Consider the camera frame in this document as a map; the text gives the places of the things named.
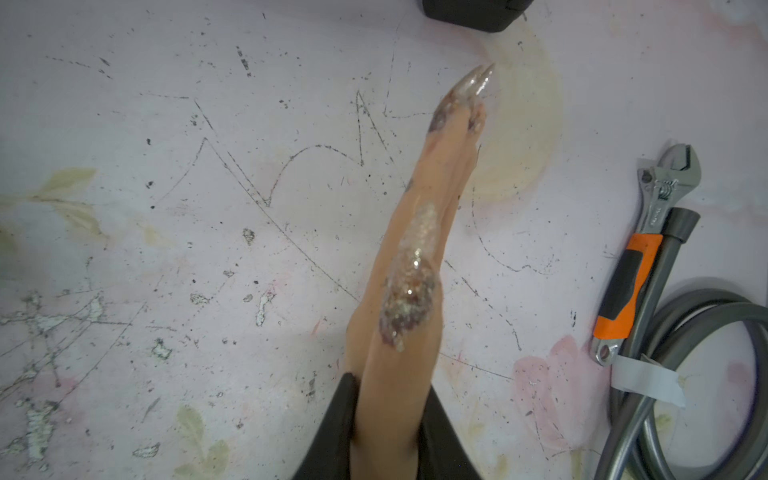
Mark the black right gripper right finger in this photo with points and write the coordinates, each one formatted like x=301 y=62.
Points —
x=440 y=453

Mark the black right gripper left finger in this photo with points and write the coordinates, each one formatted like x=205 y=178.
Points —
x=328 y=456

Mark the mannequin hand with glitter nails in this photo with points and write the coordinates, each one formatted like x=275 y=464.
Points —
x=394 y=335

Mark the black plastic tool case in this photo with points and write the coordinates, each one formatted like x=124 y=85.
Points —
x=490 y=16

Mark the orange handled adjustable wrench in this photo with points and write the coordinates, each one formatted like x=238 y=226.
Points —
x=661 y=186

